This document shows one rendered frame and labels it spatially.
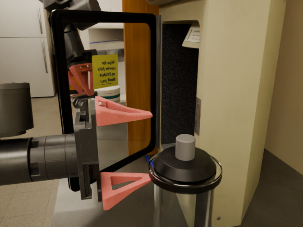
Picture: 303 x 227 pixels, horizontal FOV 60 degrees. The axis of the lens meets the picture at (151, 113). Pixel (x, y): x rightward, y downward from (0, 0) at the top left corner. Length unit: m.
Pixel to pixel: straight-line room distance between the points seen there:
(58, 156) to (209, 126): 0.28
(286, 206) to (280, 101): 0.38
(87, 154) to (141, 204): 0.38
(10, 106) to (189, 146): 0.23
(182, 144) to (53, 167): 0.17
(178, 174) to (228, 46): 0.23
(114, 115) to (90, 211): 0.40
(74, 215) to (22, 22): 4.91
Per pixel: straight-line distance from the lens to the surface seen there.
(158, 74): 0.77
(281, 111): 0.99
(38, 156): 0.34
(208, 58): 0.46
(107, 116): 0.31
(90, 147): 0.32
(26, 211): 2.36
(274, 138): 1.04
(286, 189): 0.82
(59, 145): 0.34
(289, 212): 0.74
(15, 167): 0.35
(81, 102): 0.57
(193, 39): 0.57
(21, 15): 5.42
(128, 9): 0.79
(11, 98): 0.34
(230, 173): 0.57
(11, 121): 0.34
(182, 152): 0.37
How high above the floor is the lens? 1.36
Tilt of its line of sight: 19 degrees down
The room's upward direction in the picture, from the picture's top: straight up
